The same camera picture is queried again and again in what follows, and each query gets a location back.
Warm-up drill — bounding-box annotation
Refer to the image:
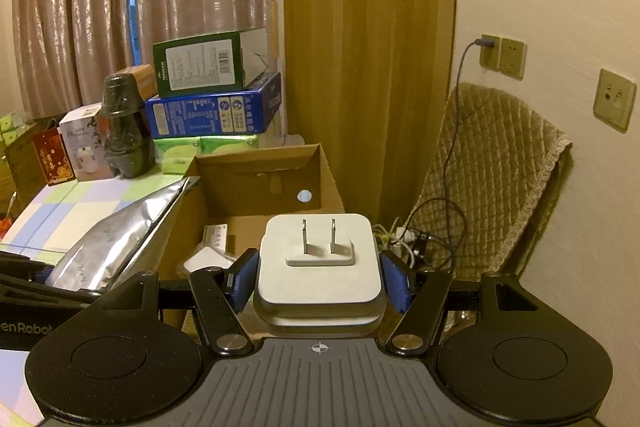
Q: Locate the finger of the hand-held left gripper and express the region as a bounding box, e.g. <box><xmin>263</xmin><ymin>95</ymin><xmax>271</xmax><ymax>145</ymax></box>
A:
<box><xmin>0</xmin><ymin>251</ymin><xmax>103</xmax><ymax>308</ymax></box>

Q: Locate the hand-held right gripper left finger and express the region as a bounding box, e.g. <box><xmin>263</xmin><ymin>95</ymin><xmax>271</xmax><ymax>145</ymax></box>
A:
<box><xmin>90</xmin><ymin>248</ymin><xmax>261</xmax><ymax>356</ymax></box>

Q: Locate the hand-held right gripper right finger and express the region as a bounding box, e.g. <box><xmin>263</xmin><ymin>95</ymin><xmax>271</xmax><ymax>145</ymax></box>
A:
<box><xmin>377</xmin><ymin>249</ymin><xmax>553</xmax><ymax>356</ymax></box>

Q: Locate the large white medicine box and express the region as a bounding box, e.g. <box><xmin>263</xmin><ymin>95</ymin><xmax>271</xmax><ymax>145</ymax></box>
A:
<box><xmin>202</xmin><ymin>223</ymin><xmax>232</xmax><ymax>258</ymax></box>

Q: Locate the white power adapter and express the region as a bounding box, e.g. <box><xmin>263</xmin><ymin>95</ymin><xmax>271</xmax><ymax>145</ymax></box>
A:
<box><xmin>252</xmin><ymin>213</ymin><xmax>387</xmax><ymax>338</ymax></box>

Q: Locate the cardboard box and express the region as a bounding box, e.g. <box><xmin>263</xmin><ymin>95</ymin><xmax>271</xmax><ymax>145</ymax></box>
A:
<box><xmin>157</xmin><ymin>143</ymin><xmax>347</xmax><ymax>333</ymax></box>

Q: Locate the silver foil pouch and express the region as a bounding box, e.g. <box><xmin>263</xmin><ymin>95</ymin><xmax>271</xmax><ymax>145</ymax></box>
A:
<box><xmin>47</xmin><ymin>177</ymin><xmax>202</xmax><ymax>293</ymax></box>

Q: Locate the checked cloth desktop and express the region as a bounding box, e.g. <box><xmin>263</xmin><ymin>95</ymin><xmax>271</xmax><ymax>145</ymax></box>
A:
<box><xmin>0</xmin><ymin>174</ymin><xmax>193</xmax><ymax>425</ymax></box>

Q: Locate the white power strip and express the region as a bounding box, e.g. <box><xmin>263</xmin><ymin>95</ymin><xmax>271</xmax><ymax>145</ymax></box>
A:
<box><xmin>377</xmin><ymin>224</ymin><xmax>417</xmax><ymax>259</ymax></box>

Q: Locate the brown cardboard carton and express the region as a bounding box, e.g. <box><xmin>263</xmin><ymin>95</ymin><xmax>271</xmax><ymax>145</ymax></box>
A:
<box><xmin>2</xmin><ymin>119</ymin><xmax>51</xmax><ymax>218</ymax></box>

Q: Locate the red gold gift packet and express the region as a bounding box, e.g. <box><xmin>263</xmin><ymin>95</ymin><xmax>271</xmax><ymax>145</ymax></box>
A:
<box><xmin>32</xmin><ymin>129</ymin><xmax>76</xmax><ymax>185</ymax></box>

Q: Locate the green tissue pack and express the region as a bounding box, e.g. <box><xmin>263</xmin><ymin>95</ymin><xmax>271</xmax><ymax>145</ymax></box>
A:
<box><xmin>199</xmin><ymin>134</ymin><xmax>261</xmax><ymax>156</ymax></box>
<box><xmin>152</xmin><ymin>138</ymin><xmax>203</xmax><ymax>175</ymax></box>

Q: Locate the white humidifier carton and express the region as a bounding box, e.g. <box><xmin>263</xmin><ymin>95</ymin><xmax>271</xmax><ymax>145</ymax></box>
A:
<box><xmin>57</xmin><ymin>103</ymin><xmax>118</xmax><ymax>182</ymax></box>

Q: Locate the pile of green tissue packs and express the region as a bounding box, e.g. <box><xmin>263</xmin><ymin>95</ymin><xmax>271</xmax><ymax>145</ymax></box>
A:
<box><xmin>0</xmin><ymin>112</ymin><xmax>26</xmax><ymax>145</ymax></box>

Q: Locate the blue carton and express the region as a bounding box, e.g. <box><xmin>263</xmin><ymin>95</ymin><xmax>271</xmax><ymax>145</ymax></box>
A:
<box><xmin>145</xmin><ymin>72</ymin><xmax>282</xmax><ymax>138</ymax></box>

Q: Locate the stack of dark plastic cups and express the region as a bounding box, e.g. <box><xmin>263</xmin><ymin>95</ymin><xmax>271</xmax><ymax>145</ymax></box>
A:
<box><xmin>97</xmin><ymin>73</ymin><xmax>156</xmax><ymax>179</ymax></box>

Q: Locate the dark green carton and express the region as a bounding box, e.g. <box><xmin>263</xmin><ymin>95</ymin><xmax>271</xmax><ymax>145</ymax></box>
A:
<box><xmin>152</xmin><ymin>29</ymin><xmax>268</xmax><ymax>98</ymax></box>

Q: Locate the brown wooden box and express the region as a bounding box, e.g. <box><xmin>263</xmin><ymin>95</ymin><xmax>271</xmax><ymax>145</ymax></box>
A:
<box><xmin>120</xmin><ymin>63</ymin><xmax>157</xmax><ymax>102</ymax></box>

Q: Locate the ochre curtain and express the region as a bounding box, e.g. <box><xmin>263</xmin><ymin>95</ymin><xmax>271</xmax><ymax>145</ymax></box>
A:
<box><xmin>282</xmin><ymin>0</ymin><xmax>457</xmax><ymax>228</ymax></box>

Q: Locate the beige curtain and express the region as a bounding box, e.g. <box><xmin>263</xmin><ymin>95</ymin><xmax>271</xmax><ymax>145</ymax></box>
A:
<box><xmin>12</xmin><ymin>0</ymin><xmax>286</xmax><ymax>122</ymax></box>

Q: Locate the wall outlet with plug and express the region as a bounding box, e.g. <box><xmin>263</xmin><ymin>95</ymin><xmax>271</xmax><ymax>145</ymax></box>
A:
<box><xmin>479</xmin><ymin>34</ymin><xmax>502</xmax><ymax>72</ymax></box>

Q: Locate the empty wall outlet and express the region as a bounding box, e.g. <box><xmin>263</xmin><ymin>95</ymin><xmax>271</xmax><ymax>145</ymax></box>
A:
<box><xmin>500</xmin><ymin>38</ymin><xmax>527</xmax><ymax>81</ymax></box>

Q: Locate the grey charger cable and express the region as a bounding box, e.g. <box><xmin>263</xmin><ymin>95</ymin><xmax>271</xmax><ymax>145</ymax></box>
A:
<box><xmin>400</xmin><ymin>37</ymin><xmax>495</xmax><ymax>269</ymax></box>

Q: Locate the wall socket plate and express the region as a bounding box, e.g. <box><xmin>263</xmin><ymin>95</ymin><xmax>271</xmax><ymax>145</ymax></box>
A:
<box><xmin>593</xmin><ymin>68</ymin><xmax>638</xmax><ymax>134</ymax></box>

